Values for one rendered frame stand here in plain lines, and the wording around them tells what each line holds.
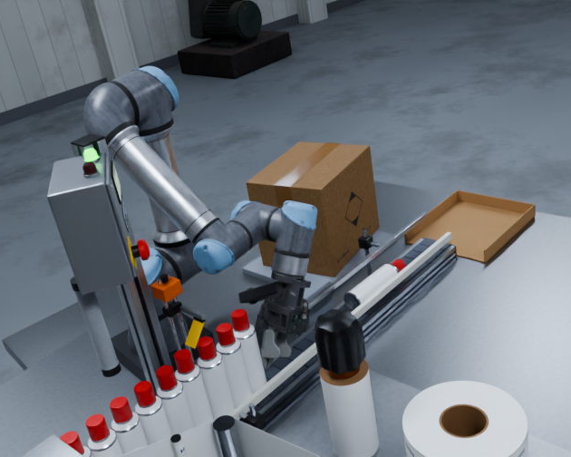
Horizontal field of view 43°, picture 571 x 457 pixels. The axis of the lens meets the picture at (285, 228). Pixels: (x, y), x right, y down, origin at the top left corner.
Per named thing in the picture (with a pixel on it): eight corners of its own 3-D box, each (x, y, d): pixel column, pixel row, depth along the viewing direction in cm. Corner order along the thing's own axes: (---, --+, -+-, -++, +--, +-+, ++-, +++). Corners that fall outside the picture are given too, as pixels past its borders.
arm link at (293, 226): (294, 200, 158) (326, 208, 153) (285, 249, 159) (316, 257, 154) (273, 198, 151) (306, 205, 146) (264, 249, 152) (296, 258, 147)
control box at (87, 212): (81, 296, 123) (45, 196, 115) (83, 252, 138) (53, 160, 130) (139, 281, 124) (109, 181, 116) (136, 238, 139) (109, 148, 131)
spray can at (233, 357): (249, 415, 150) (230, 335, 140) (227, 413, 152) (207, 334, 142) (258, 398, 154) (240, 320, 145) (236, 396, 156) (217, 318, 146)
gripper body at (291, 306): (283, 336, 148) (294, 280, 147) (254, 325, 154) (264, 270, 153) (306, 335, 154) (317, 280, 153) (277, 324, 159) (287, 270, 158)
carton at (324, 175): (334, 277, 198) (320, 189, 186) (262, 266, 211) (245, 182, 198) (380, 227, 220) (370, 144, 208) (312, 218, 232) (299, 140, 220)
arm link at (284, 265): (266, 249, 152) (292, 251, 158) (263, 271, 153) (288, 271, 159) (293, 257, 147) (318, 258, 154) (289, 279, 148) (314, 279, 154)
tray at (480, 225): (485, 263, 196) (485, 250, 194) (405, 242, 213) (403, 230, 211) (535, 216, 214) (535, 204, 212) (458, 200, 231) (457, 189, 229)
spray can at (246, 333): (255, 402, 153) (236, 323, 144) (240, 392, 157) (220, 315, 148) (273, 389, 156) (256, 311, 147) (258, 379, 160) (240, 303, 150)
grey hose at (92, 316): (109, 379, 136) (76, 286, 127) (99, 373, 138) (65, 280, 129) (124, 368, 138) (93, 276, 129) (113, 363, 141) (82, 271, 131)
